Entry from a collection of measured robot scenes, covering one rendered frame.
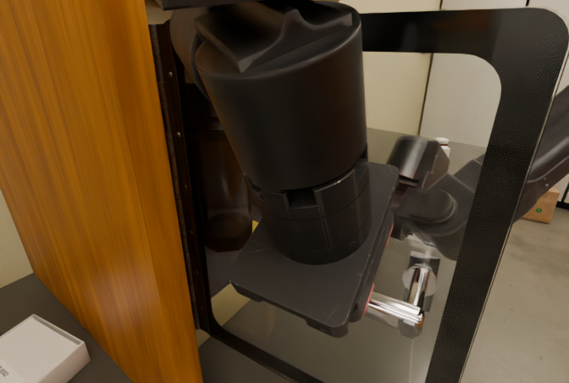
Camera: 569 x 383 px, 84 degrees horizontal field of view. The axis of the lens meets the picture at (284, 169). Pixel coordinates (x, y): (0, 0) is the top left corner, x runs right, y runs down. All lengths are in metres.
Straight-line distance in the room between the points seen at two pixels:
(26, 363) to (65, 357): 0.05
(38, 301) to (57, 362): 0.20
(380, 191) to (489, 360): 1.78
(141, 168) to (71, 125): 0.09
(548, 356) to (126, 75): 2.06
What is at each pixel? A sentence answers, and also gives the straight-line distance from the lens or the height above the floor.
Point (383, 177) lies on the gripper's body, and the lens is 0.20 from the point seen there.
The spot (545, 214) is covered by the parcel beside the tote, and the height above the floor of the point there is 0.08.
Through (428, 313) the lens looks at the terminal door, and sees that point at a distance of 0.30.
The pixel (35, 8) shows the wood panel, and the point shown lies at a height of 1.40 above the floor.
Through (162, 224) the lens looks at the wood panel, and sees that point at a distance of 0.28.
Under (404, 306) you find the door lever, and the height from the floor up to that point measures 1.21.
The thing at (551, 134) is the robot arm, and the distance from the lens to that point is 0.39.
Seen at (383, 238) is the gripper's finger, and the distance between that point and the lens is 0.18.
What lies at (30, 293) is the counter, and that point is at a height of 0.94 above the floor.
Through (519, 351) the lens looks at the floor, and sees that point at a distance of 2.05.
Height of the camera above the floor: 1.38
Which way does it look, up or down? 23 degrees down
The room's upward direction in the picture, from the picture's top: straight up
